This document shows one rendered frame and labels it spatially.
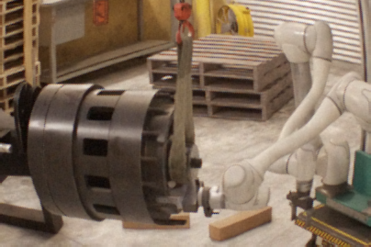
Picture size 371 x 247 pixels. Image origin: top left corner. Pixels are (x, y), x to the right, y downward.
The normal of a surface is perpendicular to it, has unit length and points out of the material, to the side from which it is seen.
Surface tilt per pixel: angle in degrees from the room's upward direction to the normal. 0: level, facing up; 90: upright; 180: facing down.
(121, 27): 90
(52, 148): 67
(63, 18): 90
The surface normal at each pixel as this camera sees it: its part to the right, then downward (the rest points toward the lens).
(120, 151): -0.25, -0.18
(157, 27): 0.76, 0.13
